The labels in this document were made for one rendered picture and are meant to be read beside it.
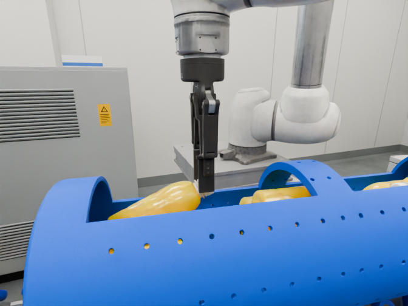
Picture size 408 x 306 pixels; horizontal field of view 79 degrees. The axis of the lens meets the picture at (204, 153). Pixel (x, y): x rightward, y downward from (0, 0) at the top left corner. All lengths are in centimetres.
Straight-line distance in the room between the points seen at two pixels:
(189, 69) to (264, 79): 320
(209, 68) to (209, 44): 4
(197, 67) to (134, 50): 265
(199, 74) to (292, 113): 55
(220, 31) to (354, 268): 40
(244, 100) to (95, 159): 120
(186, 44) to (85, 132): 145
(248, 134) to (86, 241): 72
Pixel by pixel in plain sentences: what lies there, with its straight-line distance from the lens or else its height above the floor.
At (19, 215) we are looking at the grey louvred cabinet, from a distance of 206.
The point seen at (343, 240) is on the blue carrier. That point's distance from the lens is 43.
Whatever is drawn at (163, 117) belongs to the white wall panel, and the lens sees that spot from 310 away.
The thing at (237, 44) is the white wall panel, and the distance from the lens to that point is 340.
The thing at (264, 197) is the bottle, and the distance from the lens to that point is 46.
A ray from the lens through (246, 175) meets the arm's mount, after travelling 91.
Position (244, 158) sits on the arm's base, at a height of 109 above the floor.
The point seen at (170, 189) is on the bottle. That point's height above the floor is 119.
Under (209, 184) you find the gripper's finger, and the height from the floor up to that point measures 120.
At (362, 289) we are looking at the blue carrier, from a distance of 49.
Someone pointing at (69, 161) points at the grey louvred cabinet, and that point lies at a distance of 185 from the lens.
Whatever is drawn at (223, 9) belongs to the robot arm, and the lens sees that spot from 42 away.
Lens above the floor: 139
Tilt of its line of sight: 17 degrees down
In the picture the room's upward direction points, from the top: straight up
